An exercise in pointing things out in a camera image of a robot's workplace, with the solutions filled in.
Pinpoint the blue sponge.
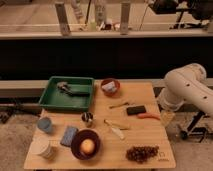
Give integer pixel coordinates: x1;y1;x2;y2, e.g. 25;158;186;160
60;126;78;147

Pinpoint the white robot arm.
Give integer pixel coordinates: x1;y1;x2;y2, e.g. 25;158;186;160
157;63;213;116

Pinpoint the small metal cup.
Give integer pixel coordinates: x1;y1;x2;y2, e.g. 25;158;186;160
81;112;93;127

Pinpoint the blue plastic cup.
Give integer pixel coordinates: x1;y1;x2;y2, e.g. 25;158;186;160
37;117;53;134

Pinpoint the white ribbed cup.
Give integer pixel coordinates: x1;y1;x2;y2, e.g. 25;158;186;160
31;138;53;159

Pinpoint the red bowl with cloth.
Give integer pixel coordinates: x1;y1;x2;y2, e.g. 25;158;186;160
101;78;120;97

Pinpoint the black rectangular block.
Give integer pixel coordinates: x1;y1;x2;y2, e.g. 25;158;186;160
126;106;146;116

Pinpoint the wooden spatula stick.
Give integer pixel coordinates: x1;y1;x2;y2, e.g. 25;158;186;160
104;120;130;130

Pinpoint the grey tool in tray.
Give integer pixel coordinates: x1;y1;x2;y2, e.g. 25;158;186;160
57;82;89;96

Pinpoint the dark brown bowl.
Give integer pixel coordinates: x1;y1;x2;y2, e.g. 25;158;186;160
71;129;101;160

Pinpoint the green plastic tray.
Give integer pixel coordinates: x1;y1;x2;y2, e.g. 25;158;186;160
39;76;94;112

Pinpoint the orange ball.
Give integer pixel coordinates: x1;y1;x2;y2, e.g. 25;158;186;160
80;139;95;155

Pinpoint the bunch of dark grapes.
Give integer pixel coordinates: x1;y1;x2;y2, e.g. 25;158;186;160
126;146;159;163

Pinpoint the black camera on stand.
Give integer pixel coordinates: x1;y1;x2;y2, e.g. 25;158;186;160
149;0;213;20

